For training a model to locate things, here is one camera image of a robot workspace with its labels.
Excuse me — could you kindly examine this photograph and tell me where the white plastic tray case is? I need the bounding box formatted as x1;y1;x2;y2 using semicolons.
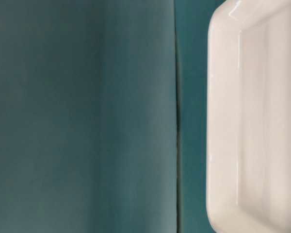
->
206;0;291;233

